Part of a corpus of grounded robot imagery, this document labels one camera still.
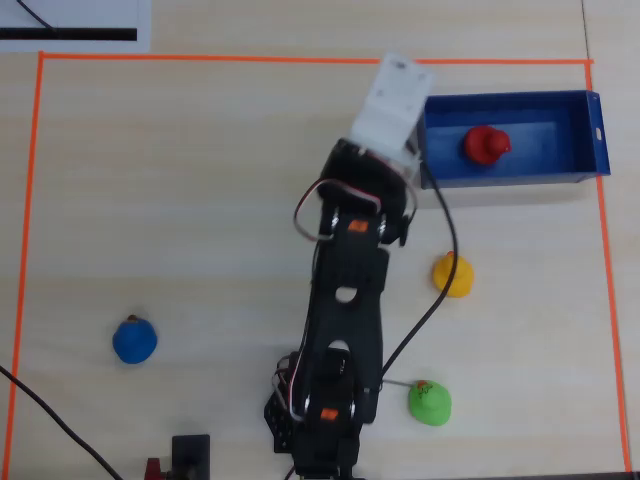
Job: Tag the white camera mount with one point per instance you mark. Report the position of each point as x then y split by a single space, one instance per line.
392 105

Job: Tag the blue rubber duck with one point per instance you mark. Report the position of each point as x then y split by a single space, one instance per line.
134 341

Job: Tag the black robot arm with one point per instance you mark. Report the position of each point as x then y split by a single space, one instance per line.
345 320

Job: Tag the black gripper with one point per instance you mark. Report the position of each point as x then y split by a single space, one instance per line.
403 82

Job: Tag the orange tape strip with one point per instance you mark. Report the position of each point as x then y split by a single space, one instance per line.
611 300
200 58
31 165

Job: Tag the blue plastic box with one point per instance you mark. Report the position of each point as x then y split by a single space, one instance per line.
540 150

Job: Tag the red rubber duck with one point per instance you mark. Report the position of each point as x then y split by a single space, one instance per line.
486 145

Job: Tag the yellow rubber duck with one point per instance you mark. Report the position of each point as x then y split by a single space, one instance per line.
462 280

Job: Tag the green rubber duck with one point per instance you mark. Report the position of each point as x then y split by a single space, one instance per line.
430 405

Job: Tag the white paper with black bar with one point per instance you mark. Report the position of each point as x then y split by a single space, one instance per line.
100 15

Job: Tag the small black block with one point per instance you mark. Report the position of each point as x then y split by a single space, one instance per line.
191 457

